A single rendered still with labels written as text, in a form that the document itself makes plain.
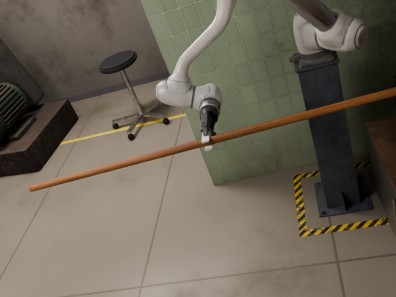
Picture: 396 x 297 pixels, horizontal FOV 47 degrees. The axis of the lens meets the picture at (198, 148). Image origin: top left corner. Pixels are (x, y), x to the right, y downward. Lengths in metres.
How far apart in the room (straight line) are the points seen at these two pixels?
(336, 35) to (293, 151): 1.28
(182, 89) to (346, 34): 0.78
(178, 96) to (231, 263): 1.26
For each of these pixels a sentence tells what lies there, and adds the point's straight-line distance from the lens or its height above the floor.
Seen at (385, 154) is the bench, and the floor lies 0.58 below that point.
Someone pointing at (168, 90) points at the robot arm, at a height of 1.28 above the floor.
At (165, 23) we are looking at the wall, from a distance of 2.81.
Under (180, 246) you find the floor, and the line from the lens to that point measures 3.07.
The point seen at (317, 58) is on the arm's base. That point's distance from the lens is 2.40.
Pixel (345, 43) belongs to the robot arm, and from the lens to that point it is 2.20.
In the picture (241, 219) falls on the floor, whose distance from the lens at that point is 3.07.
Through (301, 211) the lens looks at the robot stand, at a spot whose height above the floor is 0.00.
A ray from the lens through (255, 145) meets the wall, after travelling 3.20.
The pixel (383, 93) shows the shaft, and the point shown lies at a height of 1.19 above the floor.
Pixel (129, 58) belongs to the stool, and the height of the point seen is 0.71.
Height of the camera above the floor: 2.08
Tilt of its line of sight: 32 degrees down
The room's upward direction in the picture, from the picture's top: 22 degrees counter-clockwise
